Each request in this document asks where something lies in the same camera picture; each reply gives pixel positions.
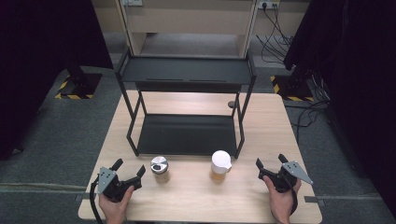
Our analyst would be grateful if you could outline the stand base with hazard tape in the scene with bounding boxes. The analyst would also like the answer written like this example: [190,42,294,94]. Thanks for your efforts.
[54,72,104,101]
[269,74,315,103]

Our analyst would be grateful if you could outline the person's right hand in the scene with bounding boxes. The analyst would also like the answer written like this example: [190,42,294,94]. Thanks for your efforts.
[262,175,303,224]

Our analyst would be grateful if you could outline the black floor cables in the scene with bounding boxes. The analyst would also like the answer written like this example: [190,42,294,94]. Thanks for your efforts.
[284,69,332,145]

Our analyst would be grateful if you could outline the glass jar with metal lid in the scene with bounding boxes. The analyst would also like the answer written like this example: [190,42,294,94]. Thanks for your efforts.
[149,155,172,185]

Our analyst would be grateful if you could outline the black curtain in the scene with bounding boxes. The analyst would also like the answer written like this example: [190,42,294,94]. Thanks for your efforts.
[283,0,396,219]
[0,0,114,161]

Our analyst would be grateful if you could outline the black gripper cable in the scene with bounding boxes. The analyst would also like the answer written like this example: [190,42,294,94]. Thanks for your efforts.
[89,175,106,224]
[288,182,300,217]

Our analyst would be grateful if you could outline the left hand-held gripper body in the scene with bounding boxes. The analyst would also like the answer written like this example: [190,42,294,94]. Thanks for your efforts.
[97,166,143,203]

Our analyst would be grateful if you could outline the person's left hand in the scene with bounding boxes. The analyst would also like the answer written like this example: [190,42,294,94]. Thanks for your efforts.
[98,186,135,224]

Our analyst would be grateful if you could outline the beige wooden cabinet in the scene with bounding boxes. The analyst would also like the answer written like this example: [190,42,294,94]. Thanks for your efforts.
[91,0,262,59]

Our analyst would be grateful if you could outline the black wall cables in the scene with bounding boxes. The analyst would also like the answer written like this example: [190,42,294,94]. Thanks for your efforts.
[255,3,295,65]

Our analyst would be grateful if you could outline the white wall socket with plugs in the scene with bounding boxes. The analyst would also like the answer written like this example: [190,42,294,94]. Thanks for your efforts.
[258,0,281,10]

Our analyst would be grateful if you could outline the black metal two-tier rack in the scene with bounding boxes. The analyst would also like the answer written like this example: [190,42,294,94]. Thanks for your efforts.
[114,46,258,160]

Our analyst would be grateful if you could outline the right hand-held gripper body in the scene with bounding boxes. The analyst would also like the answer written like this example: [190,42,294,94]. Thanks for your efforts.
[267,160,314,194]

